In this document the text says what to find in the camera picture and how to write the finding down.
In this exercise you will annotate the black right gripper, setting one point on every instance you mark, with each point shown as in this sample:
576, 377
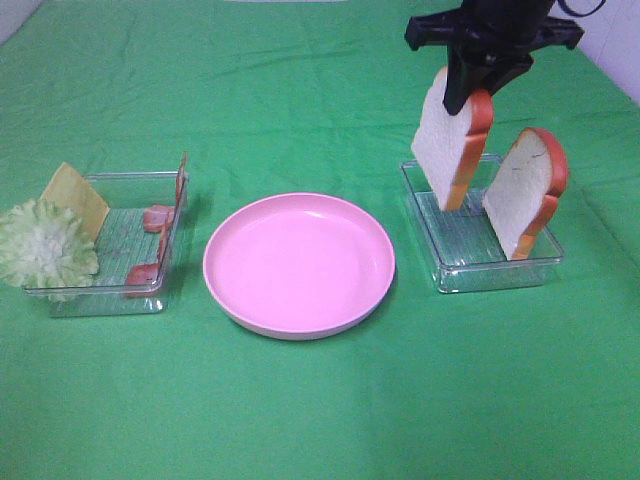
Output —
509, 27

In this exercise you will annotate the toy bread slice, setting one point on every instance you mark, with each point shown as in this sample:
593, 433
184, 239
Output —
448, 147
524, 195

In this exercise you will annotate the toy bacon strip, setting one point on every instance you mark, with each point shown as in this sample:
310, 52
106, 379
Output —
158, 217
143, 274

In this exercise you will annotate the toy bacon strip front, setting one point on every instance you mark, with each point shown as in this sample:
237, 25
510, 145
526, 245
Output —
143, 274

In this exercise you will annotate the green toy lettuce leaf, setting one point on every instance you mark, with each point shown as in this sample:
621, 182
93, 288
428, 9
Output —
44, 246

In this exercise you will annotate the green tablecloth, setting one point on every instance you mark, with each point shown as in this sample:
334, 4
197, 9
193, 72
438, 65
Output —
538, 383

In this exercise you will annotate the clear right plastic tray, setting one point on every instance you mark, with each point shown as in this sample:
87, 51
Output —
460, 249

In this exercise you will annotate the clear plastic tray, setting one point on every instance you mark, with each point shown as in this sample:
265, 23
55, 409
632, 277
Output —
460, 249
123, 243

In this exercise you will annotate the pink round plate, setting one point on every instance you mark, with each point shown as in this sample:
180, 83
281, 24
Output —
299, 266

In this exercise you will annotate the clear left plastic tray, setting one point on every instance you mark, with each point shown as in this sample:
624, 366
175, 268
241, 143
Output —
123, 243

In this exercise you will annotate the yellow toy cheese slice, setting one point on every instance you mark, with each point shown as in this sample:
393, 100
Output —
67, 188

